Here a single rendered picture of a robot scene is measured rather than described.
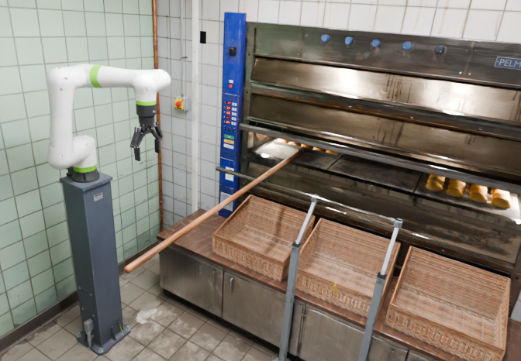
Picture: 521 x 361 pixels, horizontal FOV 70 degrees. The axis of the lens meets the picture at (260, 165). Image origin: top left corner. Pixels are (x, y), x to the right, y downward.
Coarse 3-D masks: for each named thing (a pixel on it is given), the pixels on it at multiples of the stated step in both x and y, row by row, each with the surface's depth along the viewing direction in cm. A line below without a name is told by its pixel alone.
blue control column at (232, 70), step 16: (224, 16) 255; (240, 16) 248; (240, 32) 252; (224, 48) 262; (240, 48) 255; (224, 64) 266; (224, 80) 270; (240, 80) 263; (224, 96) 274; (240, 96) 268; (240, 112) 273; (224, 160) 291; (224, 176) 296; (224, 192) 301; (224, 208) 306
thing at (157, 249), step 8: (296, 152) 281; (288, 160) 266; (272, 168) 248; (264, 176) 237; (248, 184) 222; (256, 184) 228; (240, 192) 213; (224, 200) 202; (232, 200) 205; (216, 208) 194; (200, 216) 185; (208, 216) 187; (192, 224) 178; (176, 232) 170; (184, 232) 172; (168, 240) 164; (160, 248) 160; (144, 256) 152; (152, 256) 156; (128, 264) 147; (136, 264) 148; (128, 272) 145
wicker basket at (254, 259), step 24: (240, 216) 283; (264, 216) 284; (288, 216) 274; (312, 216) 265; (216, 240) 256; (240, 240) 277; (264, 240) 279; (288, 240) 275; (240, 264) 250; (264, 264) 251; (288, 264) 241
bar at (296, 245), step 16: (240, 176) 244; (304, 192) 225; (352, 208) 211; (304, 224) 217; (400, 224) 199; (288, 272) 218; (384, 272) 192; (288, 288) 222; (288, 304) 225; (288, 320) 229; (368, 320) 200; (288, 336) 237; (368, 336) 203
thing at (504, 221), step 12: (252, 156) 281; (264, 156) 276; (288, 168) 268; (300, 168) 263; (312, 168) 260; (336, 180) 252; (348, 180) 248; (360, 180) 246; (384, 192) 238; (396, 192) 234; (408, 192) 233; (432, 204) 225; (444, 204) 222; (456, 204) 223; (468, 216) 217; (480, 216) 214; (492, 216) 211; (504, 216) 212; (516, 228) 206
